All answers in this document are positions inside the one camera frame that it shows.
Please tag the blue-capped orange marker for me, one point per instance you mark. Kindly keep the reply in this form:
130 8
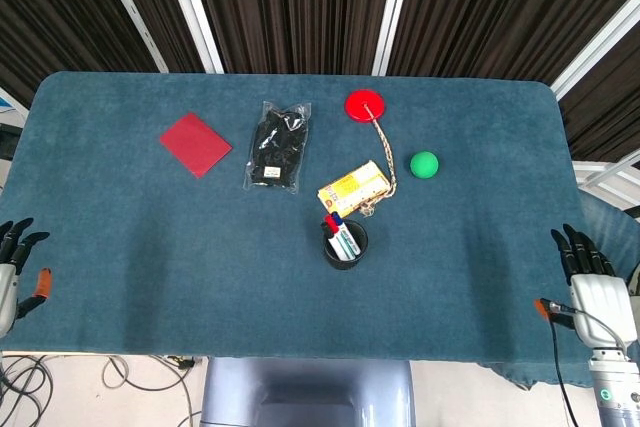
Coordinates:
349 239

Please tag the white frame rails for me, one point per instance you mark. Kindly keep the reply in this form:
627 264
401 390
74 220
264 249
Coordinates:
607 179

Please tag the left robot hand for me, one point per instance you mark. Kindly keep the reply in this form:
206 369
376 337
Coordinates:
6 282

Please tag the red round disc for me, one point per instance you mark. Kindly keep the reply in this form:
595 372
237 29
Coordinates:
365 106

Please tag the yellow printed box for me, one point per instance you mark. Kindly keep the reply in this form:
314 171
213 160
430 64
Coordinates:
352 187

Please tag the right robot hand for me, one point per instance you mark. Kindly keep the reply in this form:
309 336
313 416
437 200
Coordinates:
600 297

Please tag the red-capped white marker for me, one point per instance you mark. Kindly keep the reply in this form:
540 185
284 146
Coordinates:
336 242

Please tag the white board with blue mark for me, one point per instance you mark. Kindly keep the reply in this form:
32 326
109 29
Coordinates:
9 106

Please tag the black gloves in plastic bag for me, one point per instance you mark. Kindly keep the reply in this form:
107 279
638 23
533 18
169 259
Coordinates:
277 147

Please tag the grey-blue robot torso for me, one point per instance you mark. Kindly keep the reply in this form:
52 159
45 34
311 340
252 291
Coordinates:
307 392

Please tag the red flat card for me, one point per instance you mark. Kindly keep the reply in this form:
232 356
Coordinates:
196 145

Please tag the green ball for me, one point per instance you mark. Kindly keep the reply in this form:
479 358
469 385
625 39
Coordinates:
424 165

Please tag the white frame bar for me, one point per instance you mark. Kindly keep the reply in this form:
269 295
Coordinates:
597 44
130 9
392 9
192 9

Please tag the black pen cup with markers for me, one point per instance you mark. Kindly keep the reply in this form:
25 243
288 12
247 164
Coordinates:
360 242

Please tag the blue denim fabric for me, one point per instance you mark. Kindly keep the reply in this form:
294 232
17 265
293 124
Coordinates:
607 232

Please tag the dark pleated curtain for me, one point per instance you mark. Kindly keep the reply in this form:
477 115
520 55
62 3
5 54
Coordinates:
300 2

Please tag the blue table cloth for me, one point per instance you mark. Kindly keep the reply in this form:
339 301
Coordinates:
250 272

